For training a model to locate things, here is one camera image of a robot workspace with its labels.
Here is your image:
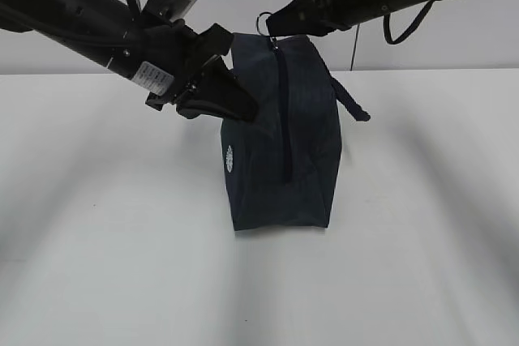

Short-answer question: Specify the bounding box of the metal zipper pull ring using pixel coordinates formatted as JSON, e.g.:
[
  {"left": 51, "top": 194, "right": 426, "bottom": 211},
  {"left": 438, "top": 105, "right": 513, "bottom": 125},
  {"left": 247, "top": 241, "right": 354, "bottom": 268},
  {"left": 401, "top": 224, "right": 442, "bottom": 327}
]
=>
[{"left": 254, "top": 11, "right": 281, "bottom": 53}]

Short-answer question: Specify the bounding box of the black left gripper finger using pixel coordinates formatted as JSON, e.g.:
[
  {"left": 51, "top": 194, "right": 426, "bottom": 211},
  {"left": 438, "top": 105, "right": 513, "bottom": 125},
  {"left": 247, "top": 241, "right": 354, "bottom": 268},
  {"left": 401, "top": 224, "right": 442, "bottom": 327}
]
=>
[
  {"left": 195, "top": 59, "right": 259, "bottom": 122},
  {"left": 174, "top": 90, "right": 247, "bottom": 122}
]

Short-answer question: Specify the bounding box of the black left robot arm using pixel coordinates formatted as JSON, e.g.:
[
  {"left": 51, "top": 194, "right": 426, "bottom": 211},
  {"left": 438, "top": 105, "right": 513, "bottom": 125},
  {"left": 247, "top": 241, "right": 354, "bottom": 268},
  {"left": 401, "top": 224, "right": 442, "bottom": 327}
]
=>
[{"left": 1, "top": 0, "right": 258, "bottom": 122}]

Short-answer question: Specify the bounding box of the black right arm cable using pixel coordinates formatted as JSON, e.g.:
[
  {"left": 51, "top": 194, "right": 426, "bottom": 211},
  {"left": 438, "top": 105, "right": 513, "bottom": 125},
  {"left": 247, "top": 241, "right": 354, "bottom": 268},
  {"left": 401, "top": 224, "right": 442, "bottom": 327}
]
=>
[{"left": 383, "top": 0, "right": 435, "bottom": 45}]

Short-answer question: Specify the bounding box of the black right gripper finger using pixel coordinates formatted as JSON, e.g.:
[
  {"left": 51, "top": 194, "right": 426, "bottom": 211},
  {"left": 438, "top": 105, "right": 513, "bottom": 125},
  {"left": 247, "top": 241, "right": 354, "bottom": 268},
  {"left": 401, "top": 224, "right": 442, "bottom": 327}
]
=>
[{"left": 266, "top": 0, "right": 324, "bottom": 34}]

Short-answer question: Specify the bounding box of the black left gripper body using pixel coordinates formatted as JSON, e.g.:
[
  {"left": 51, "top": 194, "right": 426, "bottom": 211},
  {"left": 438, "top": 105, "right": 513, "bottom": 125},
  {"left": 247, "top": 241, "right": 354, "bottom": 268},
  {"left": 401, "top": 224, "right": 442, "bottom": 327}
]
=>
[{"left": 144, "top": 20, "right": 234, "bottom": 110}]

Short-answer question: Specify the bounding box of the dark blue insulated lunch bag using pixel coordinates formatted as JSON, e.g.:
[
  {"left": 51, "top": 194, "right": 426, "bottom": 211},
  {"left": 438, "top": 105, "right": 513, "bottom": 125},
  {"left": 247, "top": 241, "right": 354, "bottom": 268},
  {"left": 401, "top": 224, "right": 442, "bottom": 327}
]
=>
[{"left": 221, "top": 33, "right": 371, "bottom": 232}]

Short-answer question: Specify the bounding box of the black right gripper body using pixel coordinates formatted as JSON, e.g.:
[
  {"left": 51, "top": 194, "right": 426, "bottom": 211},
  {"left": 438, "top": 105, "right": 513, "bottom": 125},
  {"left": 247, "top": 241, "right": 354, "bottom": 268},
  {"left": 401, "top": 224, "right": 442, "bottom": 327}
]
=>
[{"left": 302, "top": 0, "right": 349, "bottom": 36}]

